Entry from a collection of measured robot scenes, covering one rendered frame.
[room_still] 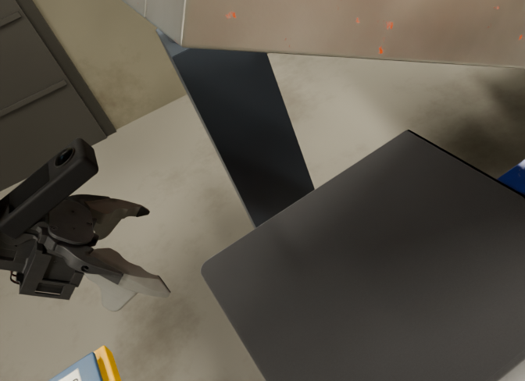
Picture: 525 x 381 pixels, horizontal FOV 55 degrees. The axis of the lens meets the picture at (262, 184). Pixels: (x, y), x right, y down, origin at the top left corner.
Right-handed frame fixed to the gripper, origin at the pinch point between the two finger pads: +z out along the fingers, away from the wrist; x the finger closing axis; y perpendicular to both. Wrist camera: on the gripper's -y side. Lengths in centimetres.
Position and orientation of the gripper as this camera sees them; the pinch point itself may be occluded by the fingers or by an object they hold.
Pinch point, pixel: (162, 244)
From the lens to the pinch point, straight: 60.9
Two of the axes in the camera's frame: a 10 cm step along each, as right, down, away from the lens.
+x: 3.3, 5.5, -7.7
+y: -4.8, 8.0, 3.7
